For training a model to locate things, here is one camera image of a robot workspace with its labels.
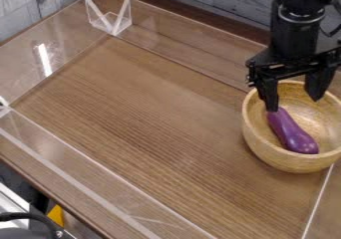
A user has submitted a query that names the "purple toy eggplant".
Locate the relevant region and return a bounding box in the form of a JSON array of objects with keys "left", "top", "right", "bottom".
[{"left": 266, "top": 108, "right": 320, "bottom": 154}]

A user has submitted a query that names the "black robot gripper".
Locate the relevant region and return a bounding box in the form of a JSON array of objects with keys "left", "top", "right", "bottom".
[{"left": 246, "top": 0, "right": 341, "bottom": 112}]

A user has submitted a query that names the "black cable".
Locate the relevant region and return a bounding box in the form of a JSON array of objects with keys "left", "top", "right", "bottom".
[{"left": 0, "top": 211, "right": 64, "bottom": 239}]

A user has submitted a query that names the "clear acrylic corner bracket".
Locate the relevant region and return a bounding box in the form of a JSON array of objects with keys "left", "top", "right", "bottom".
[{"left": 84, "top": 0, "right": 132, "bottom": 37}]

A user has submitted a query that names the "clear acrylic table barrier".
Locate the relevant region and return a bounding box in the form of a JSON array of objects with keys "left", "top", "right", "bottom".
[{"left": 0, "top": 105, "right": 215, "bottom": 239}]

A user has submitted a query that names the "brown wooden bowl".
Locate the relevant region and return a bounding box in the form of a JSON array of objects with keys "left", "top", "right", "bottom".
[{"left": 242, "top": 81, "right": 341, "bottom": 173}]

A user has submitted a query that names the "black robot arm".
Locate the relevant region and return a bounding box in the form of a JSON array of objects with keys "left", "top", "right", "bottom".
[{"left": 245, "top": 0, "right": 341, "bottom": 112}]

